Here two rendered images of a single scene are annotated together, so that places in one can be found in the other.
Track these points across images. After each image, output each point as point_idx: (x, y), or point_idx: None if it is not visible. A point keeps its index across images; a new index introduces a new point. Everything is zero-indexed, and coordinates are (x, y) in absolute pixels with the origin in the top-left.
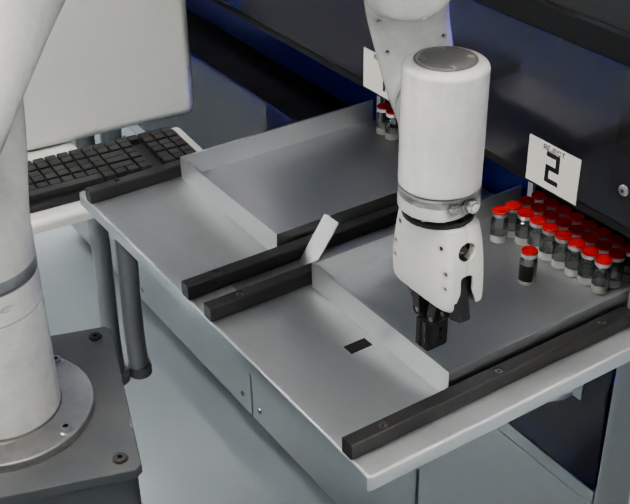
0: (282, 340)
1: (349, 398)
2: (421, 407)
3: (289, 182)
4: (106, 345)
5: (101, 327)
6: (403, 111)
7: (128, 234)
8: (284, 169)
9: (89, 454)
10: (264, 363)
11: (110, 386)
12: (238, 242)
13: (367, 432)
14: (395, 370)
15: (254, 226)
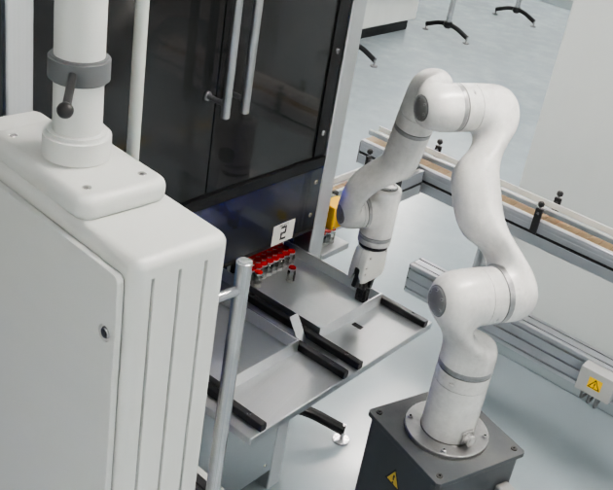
0: (364, 346)
1: (392, 327)
2: (398, 304)
3: (216, 351)
4: (383, 407)
5: (370, 412)
6: (392, 211)
7: (294, 407)
8: None
9: None
10: (382, 350)
11: (411, 401)
12: (287, 366)
13: (418, 316)
14: (369, 316)
15: (283, 353)
